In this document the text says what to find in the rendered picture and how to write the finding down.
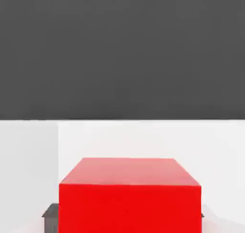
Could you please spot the small red cube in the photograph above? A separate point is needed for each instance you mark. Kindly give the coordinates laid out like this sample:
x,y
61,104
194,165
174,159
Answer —
x,y
130,208

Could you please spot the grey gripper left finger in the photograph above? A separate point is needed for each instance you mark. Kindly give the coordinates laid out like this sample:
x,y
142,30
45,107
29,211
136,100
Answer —
x,y
51,218

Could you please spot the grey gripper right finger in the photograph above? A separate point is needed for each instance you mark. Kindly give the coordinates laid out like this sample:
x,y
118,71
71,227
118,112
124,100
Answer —
x,y
205,220

